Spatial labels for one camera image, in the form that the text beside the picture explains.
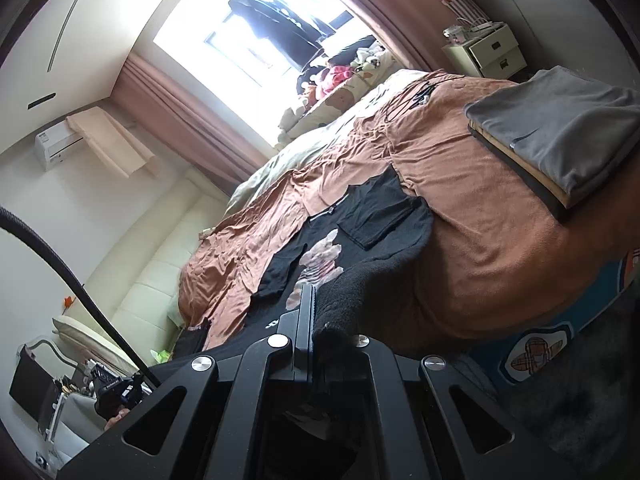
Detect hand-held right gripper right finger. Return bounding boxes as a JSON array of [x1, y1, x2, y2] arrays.
[[315, 334, 546, 480]]

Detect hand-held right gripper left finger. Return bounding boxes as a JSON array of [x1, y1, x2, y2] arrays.
[[57, 284, 317, 480]]

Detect black printed t-shirt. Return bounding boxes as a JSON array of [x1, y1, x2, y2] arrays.
[[150, 167, 435, 376]]

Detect person's left hand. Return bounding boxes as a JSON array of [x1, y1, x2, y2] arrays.
[[104, 407, 132, 432]]

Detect cream padded board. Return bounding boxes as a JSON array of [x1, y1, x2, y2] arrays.
[[52, 315, 126, 361]]

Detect black fabric organizer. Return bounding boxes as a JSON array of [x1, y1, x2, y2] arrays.
[[9, 344, 57, 417]]

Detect cream padded headboard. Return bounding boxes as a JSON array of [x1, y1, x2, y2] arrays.
[[65, 167, 236, 356]]

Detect cream duvet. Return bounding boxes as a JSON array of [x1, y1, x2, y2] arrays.
[[225, 105, 391, 216]]

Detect brown blanket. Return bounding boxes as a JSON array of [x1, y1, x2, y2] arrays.
[[177, 67, 640, 356]]

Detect cartoon print bed sheet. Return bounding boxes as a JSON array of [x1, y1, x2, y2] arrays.
[[470, 247, 640, 386]]

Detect bear print window cushion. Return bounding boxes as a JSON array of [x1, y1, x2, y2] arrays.
[[277, 67, 401, 146]]

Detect pink curtain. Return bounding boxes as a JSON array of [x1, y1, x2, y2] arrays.
[[107, 55, 276, 196], [302, 0, 451, 76]]

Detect tan folded garment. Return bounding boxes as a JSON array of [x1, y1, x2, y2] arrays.
[[470, 127, 576, 208]]

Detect pink plush toy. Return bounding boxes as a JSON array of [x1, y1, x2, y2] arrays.
[[319, 64, 352, 96]]

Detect cream hanging cloth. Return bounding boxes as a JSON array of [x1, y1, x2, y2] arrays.
[[65, 107, 161, 178]]

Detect white air conditioner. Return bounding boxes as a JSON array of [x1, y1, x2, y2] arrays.
[[34, 120, 86, 171]]

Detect dark hanging jacket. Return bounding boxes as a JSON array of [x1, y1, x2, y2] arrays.
[[227, 0, 321, 72]]

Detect window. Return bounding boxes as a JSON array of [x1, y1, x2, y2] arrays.
[[152, 0, 371, 148]]

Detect grey folded garment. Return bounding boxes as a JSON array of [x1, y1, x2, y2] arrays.
[[464, 66, 640, 201]]

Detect dark hanging vest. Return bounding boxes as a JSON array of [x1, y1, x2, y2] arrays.
[[280, 0, 346, 33]]

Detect cream nightstand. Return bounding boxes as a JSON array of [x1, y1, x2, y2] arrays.
[[441, 22, 526, 78]]

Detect striped bag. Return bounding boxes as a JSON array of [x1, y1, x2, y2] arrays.
[[432, 0, 488, 31]]

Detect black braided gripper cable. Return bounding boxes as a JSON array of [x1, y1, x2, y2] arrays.
[[0, 205, 162, 388]]

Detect black cables on bed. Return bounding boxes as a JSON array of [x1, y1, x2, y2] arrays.
[[385, 72, 466, 121]]

